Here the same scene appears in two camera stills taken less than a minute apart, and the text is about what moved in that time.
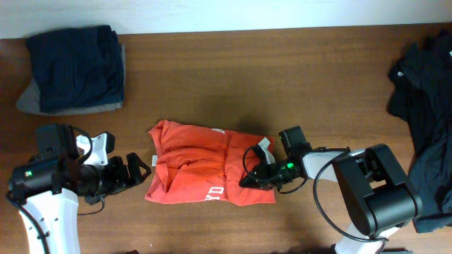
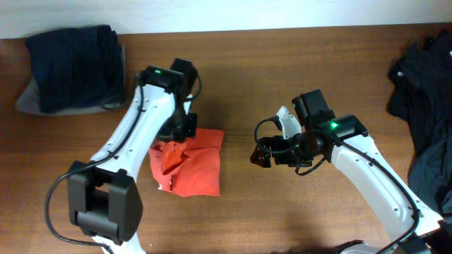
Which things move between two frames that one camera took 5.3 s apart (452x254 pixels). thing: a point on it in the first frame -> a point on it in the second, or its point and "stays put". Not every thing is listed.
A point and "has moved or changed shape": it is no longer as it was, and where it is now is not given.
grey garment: (30, 101) stays put
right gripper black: (261, 171) -> (276, 141)
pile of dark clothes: (420, 94) stays put
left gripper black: (121, 179) -> (189, 130)
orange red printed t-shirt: (199, 164) has moved or changed shape
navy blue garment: (78, 68) stays put
